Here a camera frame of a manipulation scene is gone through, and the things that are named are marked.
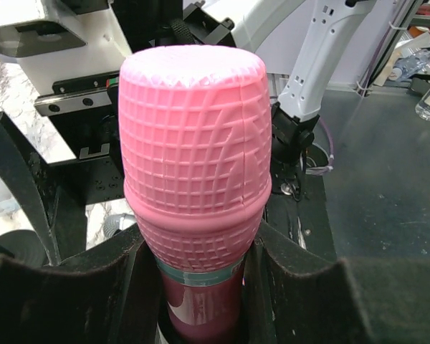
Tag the silver microphone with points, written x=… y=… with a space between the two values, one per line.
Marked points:
x=116 y=223

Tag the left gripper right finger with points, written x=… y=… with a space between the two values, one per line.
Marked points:
x=293 y=296

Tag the black round base clip stand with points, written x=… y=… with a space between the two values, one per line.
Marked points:
x=26 y=247

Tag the pink microphone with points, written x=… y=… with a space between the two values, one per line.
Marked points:
x=195 y=135

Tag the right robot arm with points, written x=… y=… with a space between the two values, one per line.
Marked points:
x=61 y=40

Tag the black front mounting rail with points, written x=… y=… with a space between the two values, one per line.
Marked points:
x=297 y=206

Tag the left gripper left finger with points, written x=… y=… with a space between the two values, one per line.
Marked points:
x=108 y=294

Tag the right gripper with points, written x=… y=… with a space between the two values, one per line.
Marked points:
x=84 y=110

